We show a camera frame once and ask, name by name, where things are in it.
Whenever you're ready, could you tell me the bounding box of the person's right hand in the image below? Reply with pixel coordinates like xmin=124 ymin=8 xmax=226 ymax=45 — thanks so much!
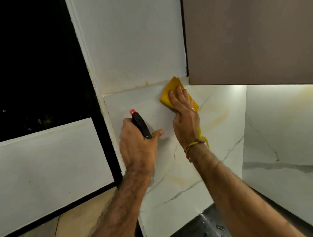
xmin=169 ymin=85 xmax=203 ymax=151

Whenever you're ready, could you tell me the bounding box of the person's left hand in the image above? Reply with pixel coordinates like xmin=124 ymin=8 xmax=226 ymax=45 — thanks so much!
xmin=119 ymin=117 xmax=165 ymax=175

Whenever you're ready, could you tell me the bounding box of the clear spray bottle black trigger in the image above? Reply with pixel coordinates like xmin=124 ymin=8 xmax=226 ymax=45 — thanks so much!
xmin=129 ymin=109 xmax=154 ymax=140

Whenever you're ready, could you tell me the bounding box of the yellow cleaning cloth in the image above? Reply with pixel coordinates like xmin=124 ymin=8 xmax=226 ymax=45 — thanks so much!
xmin=159 ymin=76 xmax=200 ymax=113

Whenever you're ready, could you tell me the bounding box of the person's right forearm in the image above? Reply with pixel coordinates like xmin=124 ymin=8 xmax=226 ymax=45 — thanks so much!
xmin=188 ymin=144 xmax=306 ymax=237

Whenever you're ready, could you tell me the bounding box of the person's left forearm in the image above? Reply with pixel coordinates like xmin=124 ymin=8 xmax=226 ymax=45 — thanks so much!
xmin=92 ymin=168 xmax=157 ymax=237

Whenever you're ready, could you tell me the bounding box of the yellow thread wristband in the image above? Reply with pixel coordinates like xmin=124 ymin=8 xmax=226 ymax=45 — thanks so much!
xmin=184 ymin=128 xmax=210 ymax=163

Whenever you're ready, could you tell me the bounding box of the black stone countertop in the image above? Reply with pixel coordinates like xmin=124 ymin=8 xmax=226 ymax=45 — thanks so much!
xmin=170 ymin=183 xmax=313 ymax=237

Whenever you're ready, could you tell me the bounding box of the brown upper cabinet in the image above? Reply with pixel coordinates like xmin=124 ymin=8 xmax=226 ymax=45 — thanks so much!
xmin=181 ymin=0 xmax=313 ymax=86

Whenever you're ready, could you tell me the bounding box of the black door frame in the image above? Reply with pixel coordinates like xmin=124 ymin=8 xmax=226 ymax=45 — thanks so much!
xmin=0 ymin=0 xmax=124 ymax=237

